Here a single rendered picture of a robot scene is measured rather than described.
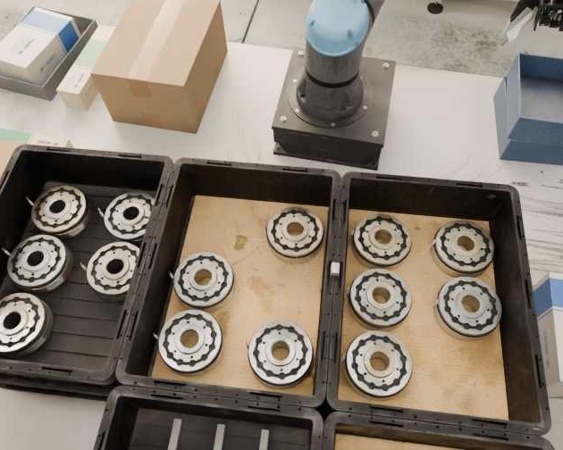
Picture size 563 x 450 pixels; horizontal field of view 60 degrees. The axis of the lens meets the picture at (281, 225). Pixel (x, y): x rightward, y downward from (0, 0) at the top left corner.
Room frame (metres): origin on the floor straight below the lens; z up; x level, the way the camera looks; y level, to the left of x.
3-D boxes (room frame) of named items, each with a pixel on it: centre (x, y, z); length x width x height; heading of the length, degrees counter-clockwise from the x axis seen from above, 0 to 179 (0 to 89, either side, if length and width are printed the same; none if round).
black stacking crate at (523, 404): (0.28, -0.23, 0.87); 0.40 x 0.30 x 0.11; 171
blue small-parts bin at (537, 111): (0.75, -0.61, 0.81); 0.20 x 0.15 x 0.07; 165
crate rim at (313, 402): (0.32, 0.07, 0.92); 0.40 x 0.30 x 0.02; 171
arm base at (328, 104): (0.80, -0.12, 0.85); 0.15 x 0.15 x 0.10
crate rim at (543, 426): (0.28, -0.23, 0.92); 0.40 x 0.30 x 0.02; 171
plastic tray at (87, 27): (1.08, 0.63, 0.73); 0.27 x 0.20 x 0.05; 159
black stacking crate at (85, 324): (0.37, 0.37, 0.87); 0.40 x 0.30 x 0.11; 171
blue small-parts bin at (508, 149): (0.76, -0.61, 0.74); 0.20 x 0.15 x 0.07; 170
